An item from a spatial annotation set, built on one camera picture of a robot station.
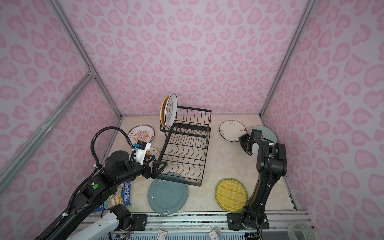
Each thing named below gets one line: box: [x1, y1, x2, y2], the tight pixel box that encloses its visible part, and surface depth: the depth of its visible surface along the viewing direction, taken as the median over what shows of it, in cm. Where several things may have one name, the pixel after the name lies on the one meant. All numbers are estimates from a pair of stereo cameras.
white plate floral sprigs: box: [219, 120, 248, 142], surface depth 112 cm
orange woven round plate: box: [160, 96, 169, 128], surface depth 79 cm
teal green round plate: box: [147, 178, 189, 215], surface depth 83 cm
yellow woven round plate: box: [214, 177, 249, 213], surface depth 83 cm
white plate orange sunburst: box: [127, 124, 156, 145], surface depth 110 cm
